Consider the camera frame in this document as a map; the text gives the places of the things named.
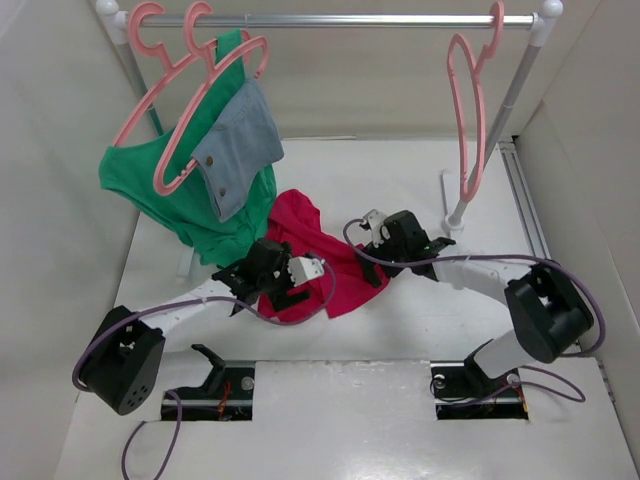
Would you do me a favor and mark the green garment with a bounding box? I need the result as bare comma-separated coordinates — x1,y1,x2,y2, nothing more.
98,28,278,266

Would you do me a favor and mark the silver clothes rack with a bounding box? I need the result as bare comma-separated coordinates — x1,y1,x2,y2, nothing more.
92,0,565,286

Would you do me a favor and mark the red t shirt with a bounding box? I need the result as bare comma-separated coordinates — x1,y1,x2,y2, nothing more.
258,189,389,323

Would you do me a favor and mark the pink hanger with garments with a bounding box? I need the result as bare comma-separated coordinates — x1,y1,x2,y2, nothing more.
153,1,269,196

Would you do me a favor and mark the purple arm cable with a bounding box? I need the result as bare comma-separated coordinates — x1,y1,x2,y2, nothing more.
72,254,337,479
342,217,609,404

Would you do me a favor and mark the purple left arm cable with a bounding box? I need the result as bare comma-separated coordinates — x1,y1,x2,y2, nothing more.
72,254,337,479

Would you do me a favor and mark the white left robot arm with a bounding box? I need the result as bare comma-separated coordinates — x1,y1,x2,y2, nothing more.
72,238,325,416

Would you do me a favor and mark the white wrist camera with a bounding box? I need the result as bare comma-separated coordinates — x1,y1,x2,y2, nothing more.
287,256,324,287
361,209,387,248

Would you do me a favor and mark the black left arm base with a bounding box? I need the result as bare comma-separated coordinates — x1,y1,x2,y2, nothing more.
156,344,256,422

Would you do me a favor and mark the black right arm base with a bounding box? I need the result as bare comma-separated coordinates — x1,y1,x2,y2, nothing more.
429,360,529,421

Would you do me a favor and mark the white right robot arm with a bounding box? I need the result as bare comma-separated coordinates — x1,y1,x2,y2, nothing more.
356,210,594,394

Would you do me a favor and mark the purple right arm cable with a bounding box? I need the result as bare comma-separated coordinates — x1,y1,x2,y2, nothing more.
342,217,609,404

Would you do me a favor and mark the blue denim garment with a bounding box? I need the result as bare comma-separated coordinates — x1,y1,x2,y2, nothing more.
191,79,284,222

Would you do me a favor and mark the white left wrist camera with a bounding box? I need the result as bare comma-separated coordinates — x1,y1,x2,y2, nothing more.
287,256,324,287

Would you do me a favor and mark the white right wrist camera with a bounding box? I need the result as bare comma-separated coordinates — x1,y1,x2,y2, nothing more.
361,209,387,248

